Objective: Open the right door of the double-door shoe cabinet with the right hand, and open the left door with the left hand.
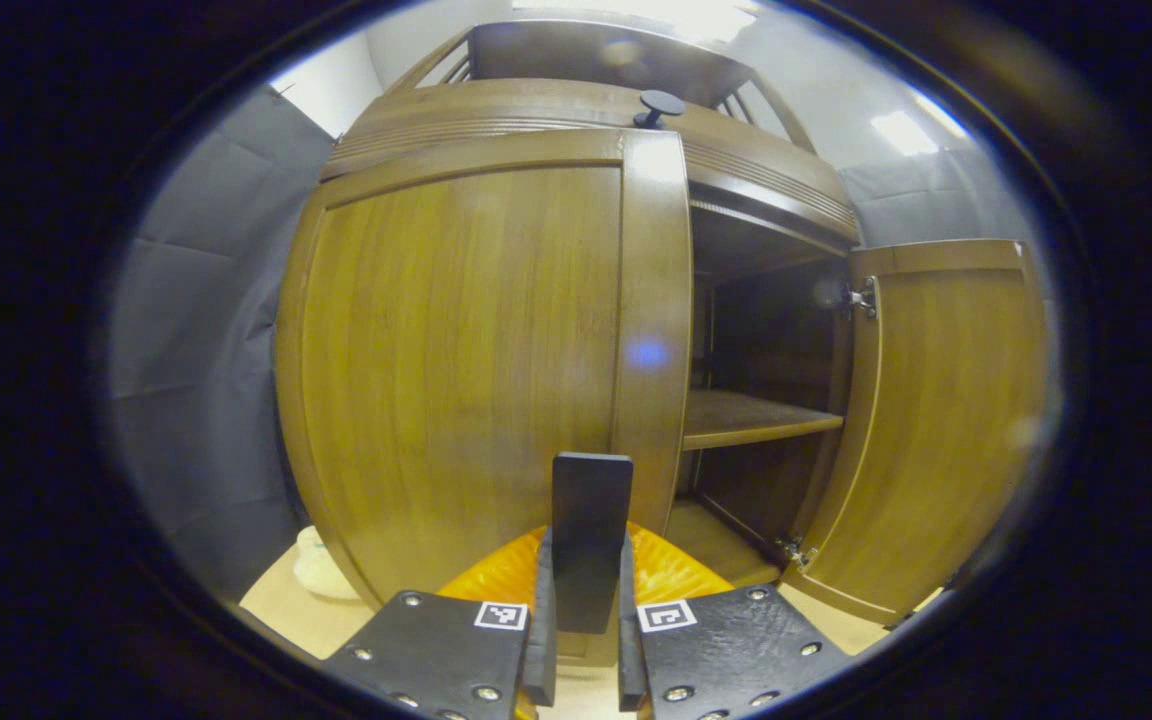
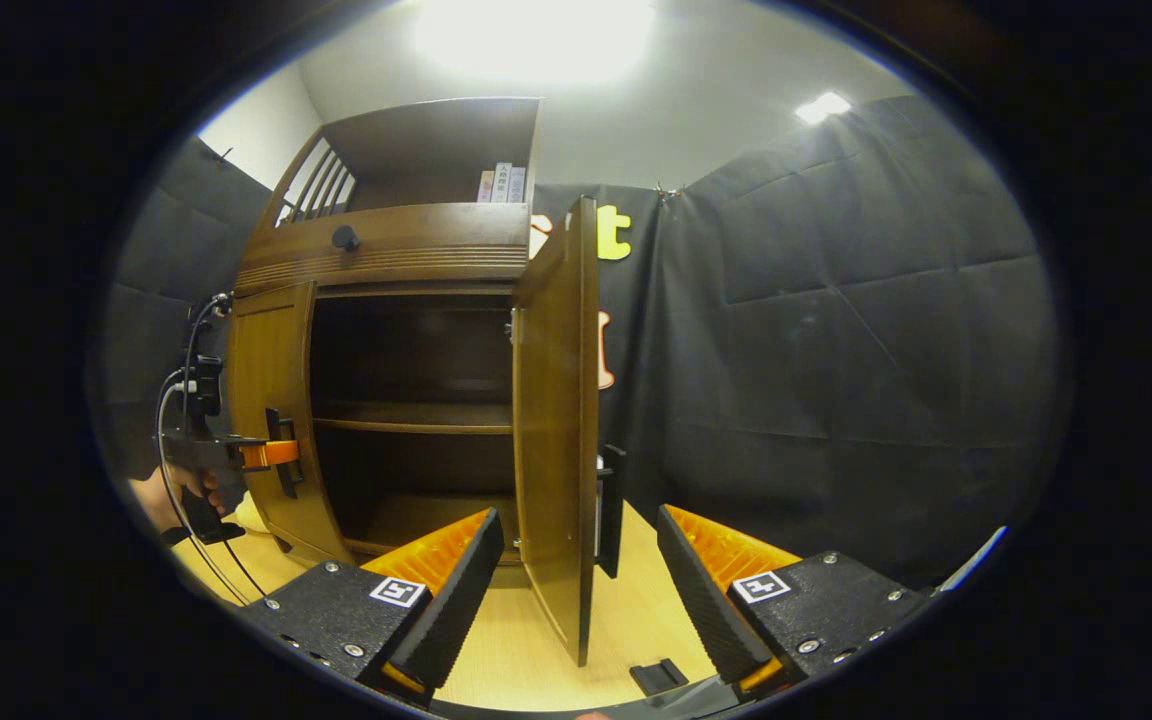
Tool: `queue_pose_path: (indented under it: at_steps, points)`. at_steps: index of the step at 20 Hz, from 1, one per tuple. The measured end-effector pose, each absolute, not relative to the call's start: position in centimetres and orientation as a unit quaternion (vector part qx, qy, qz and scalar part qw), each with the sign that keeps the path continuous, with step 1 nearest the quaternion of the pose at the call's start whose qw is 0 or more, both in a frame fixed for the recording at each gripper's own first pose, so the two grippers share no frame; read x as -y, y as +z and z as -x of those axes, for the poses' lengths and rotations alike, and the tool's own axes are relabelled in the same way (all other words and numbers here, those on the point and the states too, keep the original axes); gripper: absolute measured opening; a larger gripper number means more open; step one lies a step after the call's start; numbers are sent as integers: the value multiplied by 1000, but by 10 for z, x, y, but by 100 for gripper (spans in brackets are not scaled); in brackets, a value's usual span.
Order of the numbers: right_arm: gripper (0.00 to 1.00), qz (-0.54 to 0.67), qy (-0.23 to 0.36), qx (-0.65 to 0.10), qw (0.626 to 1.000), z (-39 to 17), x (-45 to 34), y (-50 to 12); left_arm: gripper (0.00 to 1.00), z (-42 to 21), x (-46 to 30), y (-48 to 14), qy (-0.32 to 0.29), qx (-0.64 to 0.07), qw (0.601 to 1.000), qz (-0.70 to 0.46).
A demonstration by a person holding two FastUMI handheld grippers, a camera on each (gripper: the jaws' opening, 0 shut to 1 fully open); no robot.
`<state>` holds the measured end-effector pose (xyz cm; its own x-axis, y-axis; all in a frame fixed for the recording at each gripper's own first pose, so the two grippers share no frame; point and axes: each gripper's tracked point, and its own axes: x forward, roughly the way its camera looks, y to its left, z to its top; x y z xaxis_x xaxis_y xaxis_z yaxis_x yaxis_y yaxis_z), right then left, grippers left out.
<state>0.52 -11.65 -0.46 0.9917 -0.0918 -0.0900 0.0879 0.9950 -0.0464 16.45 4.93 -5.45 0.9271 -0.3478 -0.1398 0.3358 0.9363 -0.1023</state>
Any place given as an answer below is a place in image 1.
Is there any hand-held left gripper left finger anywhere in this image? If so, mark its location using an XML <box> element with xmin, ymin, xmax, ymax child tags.
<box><xmin>321</xmin><ymin>525</ymin><xmax>557</xmax><ymax>720</ymax></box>

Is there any large ceiling light panel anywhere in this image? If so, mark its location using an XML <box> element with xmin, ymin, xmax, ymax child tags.
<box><xmin>511</xmin><ymin>0</ymin><xmax>767</xmax><ymax>43</ymax></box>

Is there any cream plush toy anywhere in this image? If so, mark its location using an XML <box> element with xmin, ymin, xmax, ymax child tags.
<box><xmin>293</xmin><ymin>525</ymin><xmax>362</xmax><ymax>601</ymax></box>

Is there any wooden cabinet drawer black knob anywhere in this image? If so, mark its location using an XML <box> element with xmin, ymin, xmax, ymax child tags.
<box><xmin>321</xmin><ymin>78</ymin><xmax>862</xmax><ymax>246</ymax></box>

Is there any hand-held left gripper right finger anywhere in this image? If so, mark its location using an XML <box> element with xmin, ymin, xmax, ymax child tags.
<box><xmin>618</xmin><ymin>520</ymin><xmax>852</xmax><ymax>720</ymax></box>

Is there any wooden shoe cabinet door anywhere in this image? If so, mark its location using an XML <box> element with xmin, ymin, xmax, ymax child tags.
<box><xmin>781</xmin><ymin>238</ymin><xmax>1050</xmax><ymax>628</ymax></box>
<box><xmin>274</xmin><ymin>128</ymin><xmax>694</xmax><ymax>663</ymax></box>

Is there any wooden double-door shoe cabinet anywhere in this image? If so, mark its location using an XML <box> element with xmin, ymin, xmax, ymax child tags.
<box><xmin>274</xmin><ymin>20</ymin><xmax>1052</xmax><ymax>666</ymax></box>

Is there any small ceiling light panel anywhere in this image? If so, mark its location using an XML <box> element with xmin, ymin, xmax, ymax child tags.
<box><xmin>871</xmin><ymin>110</ymin><xmax>940</xmax><ymax>158</ymax></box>

